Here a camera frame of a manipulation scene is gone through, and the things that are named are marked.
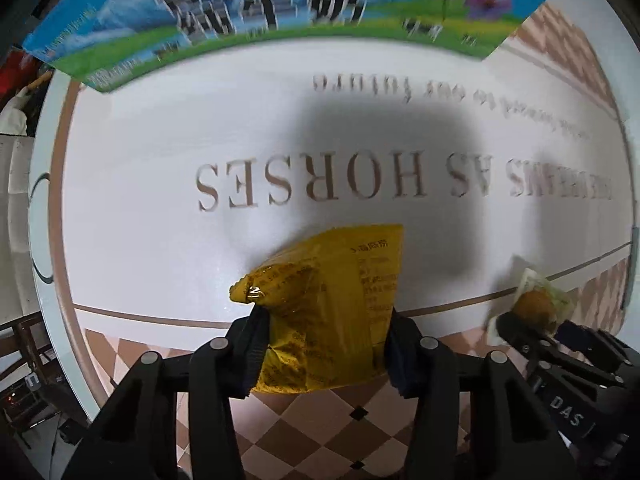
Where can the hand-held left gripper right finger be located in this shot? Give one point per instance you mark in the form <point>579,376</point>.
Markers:
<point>400,360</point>

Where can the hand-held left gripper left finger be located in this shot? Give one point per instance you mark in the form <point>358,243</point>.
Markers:
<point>250,355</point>

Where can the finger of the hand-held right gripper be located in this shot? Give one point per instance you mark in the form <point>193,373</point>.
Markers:
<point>575,332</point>
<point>522,340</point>

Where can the clear-wrapped brown bun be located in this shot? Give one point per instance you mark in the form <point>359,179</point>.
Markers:
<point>535,305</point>

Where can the yellow snack packet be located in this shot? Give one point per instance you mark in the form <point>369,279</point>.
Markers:
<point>330,310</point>

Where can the printed cardboard box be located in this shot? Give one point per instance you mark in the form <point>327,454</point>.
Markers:
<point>300,40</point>

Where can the checkered printed tablecloth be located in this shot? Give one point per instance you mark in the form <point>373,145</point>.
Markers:
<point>150,210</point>

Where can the white seat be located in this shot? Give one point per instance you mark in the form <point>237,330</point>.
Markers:
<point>15,210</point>

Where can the red bag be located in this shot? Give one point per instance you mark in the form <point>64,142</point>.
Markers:
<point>15,72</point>

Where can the dark wooden frame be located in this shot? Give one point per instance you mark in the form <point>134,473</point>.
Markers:
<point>35,350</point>

